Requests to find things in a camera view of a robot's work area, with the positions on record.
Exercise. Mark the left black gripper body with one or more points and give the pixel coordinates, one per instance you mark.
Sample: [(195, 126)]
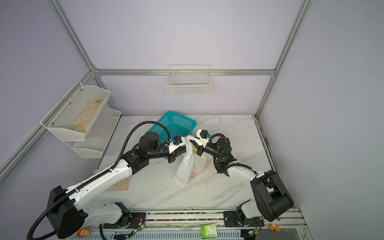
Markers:
[(162, 151)]

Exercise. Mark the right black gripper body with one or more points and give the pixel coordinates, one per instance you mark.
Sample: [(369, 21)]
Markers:
[(212, 150)]

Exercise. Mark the white plastic bag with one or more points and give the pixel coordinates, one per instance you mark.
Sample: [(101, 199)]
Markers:
[(192, 164)]

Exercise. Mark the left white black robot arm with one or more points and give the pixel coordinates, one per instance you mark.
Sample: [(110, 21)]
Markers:
[(69, 210)]

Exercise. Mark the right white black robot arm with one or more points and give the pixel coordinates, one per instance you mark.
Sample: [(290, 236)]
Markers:
[(271, 198)]

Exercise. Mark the teal plastic basket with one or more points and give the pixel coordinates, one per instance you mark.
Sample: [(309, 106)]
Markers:
[(176, 124)]

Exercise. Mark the beige glove on table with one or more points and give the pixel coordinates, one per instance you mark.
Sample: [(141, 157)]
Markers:
[(121, 183)]

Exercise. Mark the lower white mesh shelf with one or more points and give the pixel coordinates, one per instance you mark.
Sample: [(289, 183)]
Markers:
[(93, 143)]

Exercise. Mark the white mesh shelf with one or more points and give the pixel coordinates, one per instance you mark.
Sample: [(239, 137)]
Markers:
[(64, 118), (93, 143)]

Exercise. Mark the beige glove in shelf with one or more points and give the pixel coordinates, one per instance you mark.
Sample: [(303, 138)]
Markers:
[(84, 120)]

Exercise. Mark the upper white mesh shelf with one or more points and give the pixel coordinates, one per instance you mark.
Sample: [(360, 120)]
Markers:
[(64, 118)]

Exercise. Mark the green small box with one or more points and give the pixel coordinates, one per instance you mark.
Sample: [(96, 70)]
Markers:
[(209, 231)]

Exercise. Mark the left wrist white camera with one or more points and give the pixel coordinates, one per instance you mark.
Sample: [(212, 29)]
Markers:
[(176, 142)]

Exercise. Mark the wrist white camera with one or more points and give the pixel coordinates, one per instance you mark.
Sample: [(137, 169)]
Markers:
[(203, 136), (176, 142)]

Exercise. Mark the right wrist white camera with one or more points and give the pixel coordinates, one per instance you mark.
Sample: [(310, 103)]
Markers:
[(203, 136)]

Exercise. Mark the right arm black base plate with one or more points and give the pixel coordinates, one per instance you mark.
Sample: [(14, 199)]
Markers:
[(238, 219)]

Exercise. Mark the white wire wall basket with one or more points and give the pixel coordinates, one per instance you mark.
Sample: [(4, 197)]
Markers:
[(188, 80)]

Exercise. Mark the aluminium mounting rail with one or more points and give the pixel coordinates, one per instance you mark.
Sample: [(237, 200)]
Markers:
[(166, 219)]

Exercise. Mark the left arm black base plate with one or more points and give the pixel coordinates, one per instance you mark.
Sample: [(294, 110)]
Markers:
[(131, 221)]

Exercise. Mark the orange toy right rail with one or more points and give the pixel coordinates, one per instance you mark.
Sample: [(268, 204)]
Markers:
[(274, 227)]

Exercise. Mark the orange toy rail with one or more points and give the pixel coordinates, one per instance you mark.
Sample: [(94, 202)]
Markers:
[(84, 232), (274, 227)]

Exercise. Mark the orange toy left rail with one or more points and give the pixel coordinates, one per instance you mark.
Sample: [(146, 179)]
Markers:
[(84, 232)]

